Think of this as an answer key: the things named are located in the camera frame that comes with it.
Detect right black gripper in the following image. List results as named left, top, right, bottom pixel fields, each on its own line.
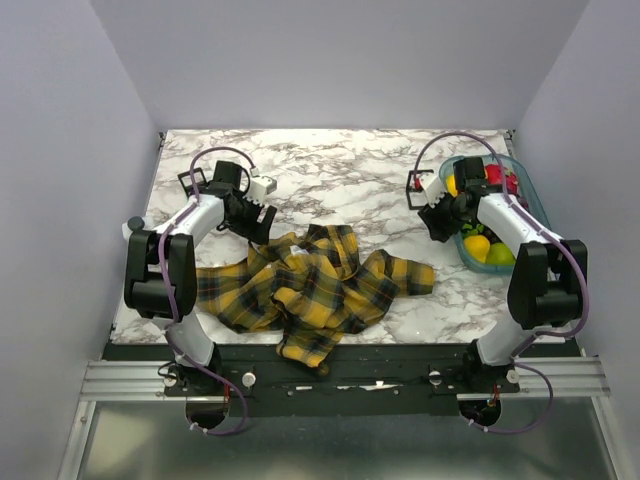
left=418, top=187, right=471, bottom=244

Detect yellow plaid flannel shirt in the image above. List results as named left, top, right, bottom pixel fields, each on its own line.
left=196, top=224, right=436, bottom=373

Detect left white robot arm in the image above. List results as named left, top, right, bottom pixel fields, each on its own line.
left=123, top=161, right=277, bottom=396

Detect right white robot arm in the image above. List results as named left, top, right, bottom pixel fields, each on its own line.
left=407, top=157, right=589, bottom=392

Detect green striped melon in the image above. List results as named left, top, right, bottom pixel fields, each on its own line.
left=460, top=223, right=485, bottom=238

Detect yellow mango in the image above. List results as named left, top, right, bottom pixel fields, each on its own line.
left=446, top=174, right=458, bottom=197

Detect yellow lemon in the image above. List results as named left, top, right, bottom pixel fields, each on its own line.
left=463, top=235, right=491, bottom=263

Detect green apple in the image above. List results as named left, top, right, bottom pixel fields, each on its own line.
left=485, top=242, right=515, bottom=266

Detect red dragon fruit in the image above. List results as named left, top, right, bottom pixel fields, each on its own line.
left=485, top=164, right=519, bottom=195

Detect teal plastic fruit bin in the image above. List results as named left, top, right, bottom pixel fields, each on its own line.
left=453, top=154, right=550, bottom=276

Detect white bottle black cap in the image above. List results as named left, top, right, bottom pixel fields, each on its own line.
left=122, top=216, right=154, bottom=241

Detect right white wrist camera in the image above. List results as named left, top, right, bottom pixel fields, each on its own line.
left=419, top=172, right=448, bottom=208

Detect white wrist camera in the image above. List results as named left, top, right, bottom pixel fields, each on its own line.
left=419, top=172, right=448, bottom=208
left=245, top=169, right=277, bottom=205

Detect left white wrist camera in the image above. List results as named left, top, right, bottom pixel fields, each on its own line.
left=245, top=169, right=277, bottom=205

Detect right black display frame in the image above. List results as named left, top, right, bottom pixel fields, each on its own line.
left=405, top=169, right=435, bottom=211

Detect black display frame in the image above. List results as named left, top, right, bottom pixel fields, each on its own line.
left=177, top=167, right=208, bottom=198
left=405, top=169, right=435, bottom=211

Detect left black display frame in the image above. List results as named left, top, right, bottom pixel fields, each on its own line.
left=177, top=167, right=208, bottom=198

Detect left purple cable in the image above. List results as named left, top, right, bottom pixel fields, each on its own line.
left=157, top=147, right=257, bottom=437

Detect purple cable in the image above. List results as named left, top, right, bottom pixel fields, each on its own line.
left=413, top=131, right=591, bottom=435
left=157, top=147, right=257, bottom=437

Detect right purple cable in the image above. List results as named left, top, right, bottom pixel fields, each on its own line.
left=413, top=131, right=591, bottom=435

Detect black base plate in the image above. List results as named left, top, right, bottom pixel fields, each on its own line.
left=99, top=342, right=587, bottom=422

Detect aluminium rail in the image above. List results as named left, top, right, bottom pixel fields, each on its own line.
left=80, top=357, right=611, bottom=402

